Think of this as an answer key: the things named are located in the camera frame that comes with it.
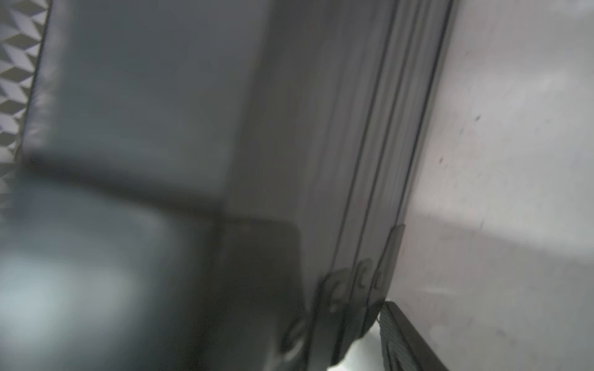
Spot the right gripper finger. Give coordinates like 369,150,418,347
379,301,448,371

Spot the black poker case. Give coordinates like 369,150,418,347
1,1,457,370

